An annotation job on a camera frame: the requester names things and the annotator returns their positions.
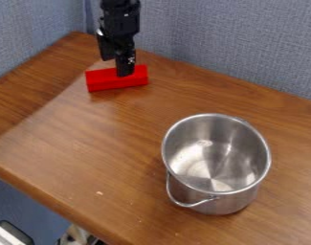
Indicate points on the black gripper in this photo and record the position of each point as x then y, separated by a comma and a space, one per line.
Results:
119, 25

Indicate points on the red rectangular block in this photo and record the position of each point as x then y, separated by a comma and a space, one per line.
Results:
104, 79

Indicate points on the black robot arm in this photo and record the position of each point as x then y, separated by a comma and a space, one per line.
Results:
118, 2

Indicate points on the stainless steel pot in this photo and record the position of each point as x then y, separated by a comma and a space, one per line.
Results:
216, 159

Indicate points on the white object under table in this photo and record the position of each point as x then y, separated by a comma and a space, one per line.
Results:
76, 236

